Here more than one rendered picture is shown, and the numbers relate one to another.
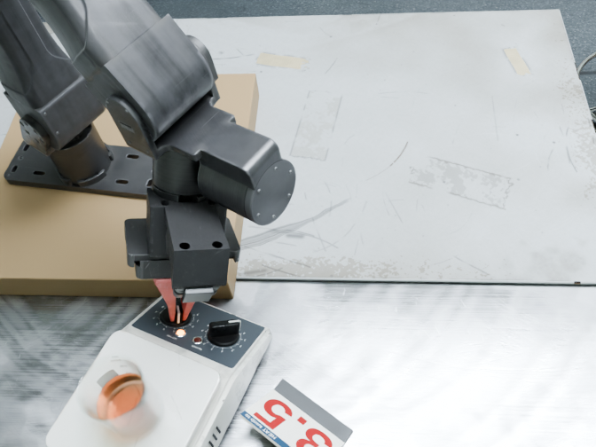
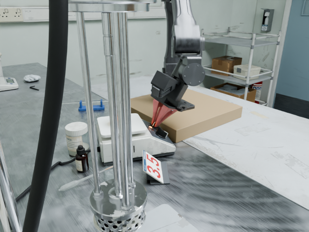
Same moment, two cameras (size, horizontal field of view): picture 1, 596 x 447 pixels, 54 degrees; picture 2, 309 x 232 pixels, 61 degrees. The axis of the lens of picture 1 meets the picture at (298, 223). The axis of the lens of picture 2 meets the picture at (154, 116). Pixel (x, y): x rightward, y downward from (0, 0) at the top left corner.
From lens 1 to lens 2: 47 cm
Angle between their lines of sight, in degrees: 46
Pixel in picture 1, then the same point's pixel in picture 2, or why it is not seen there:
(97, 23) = (180, 18)
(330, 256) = (217, 152)
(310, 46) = (274, 116)
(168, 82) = (186, 36)
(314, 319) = (192, 159)
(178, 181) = (176, 71)
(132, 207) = not seen: hidden behind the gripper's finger
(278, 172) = (197, 68)
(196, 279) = (157, 83)
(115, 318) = not seen: hidden behind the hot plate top
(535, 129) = not seen: outside the picture
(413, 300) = (232, 175)
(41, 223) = (149, 103)
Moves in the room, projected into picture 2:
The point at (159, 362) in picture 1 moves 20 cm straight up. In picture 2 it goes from (137, 120) to (134, 46)
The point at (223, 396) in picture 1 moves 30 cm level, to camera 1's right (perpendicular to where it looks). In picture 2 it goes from (142, 138) to (256, 190)
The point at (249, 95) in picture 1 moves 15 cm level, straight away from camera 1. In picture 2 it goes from (234, 108) to (249, 98)
